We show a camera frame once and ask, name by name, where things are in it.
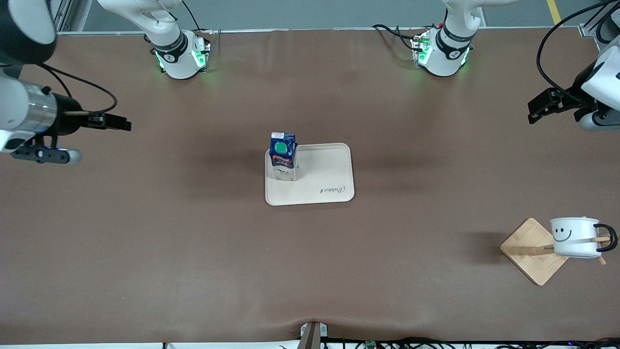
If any wooden cup rack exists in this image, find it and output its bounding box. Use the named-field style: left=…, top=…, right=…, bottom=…
left=500, top=216, right=620, bottom=286

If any black right base cable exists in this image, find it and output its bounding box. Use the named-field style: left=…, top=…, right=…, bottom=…
left=182, top=0, right=215, bottom=35

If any beige plastic tray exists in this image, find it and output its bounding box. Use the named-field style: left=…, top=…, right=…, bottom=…
left=265, top=143, right=355, bottom=206

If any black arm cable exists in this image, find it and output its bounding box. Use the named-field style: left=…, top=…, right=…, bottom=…
left=36, top=63, right=118, bottom=115
left=536, top=0, right=620, bottom=103

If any blue milk carton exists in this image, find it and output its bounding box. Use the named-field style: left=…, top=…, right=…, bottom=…
left=269, top=131, right=298, bottom=182

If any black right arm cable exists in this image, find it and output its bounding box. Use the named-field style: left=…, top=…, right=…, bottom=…
left=36, top=63, right=118, bottom=115

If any black base cable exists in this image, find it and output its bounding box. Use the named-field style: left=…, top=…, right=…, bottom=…
left=372, top=23, right=423, bottom=52
left=182, top=0, right=215, bottom=35

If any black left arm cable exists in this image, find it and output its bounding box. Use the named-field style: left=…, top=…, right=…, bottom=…
left=536, top=0, right=620, bottom=103

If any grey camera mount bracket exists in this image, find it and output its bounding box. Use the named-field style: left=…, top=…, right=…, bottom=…
left=300, top=321, right=328, bottom=349

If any white smiley mug black handle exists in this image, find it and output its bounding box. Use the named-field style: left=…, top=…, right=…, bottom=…
left=550, top=217, right=619, bottom=259

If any black left base cable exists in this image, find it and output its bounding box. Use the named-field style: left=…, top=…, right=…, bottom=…
left=372, top=23, right=423, bottom=52

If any brown table mat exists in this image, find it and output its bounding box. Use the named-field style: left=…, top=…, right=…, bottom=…
left=0, top=28, right=620, bottom=346

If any aluminium frame post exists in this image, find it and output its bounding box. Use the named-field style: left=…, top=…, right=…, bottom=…
left=48, top=0, right=74, bottom=34
left=579, top=0, right=620, bottom=51

